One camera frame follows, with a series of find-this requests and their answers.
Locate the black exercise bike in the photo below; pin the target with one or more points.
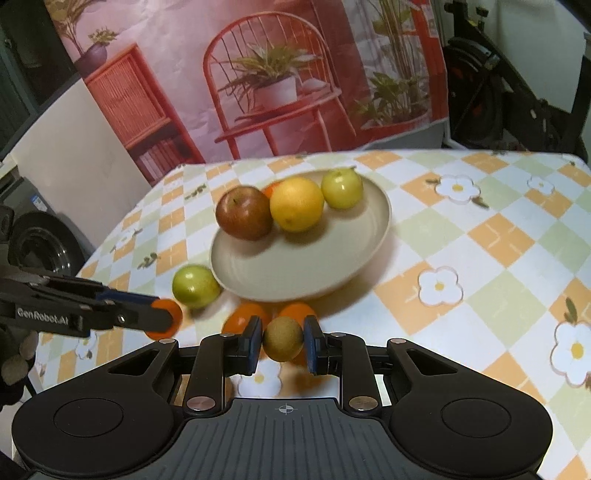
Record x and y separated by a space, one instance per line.
485 92

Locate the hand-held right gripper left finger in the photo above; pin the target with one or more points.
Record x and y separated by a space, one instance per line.
251 344

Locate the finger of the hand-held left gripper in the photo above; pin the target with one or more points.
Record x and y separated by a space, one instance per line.
129 297
138 316

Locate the beige round plate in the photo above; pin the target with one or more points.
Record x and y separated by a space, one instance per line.
286 267

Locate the printed red backdrop cloth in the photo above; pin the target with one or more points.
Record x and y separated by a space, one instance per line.
184 69

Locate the small red apple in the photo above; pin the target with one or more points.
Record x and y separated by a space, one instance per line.
244 213

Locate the yellow lemon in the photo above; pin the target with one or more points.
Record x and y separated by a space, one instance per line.
297 204

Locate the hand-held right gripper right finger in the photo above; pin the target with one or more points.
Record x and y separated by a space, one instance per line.
311 344

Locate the orange tangerine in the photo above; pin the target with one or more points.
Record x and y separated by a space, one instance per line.
295 310
240 318
271 189
162 330

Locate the grey washing machine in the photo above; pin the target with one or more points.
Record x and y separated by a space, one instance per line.
46 240

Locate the dark glass window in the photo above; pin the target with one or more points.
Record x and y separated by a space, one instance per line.
23 69

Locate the person's left hand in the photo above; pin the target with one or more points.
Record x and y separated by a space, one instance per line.
16 364

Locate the green apple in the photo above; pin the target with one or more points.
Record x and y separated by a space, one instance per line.
341 189
196 286

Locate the brown kiwi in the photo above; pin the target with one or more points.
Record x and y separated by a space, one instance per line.
283 339

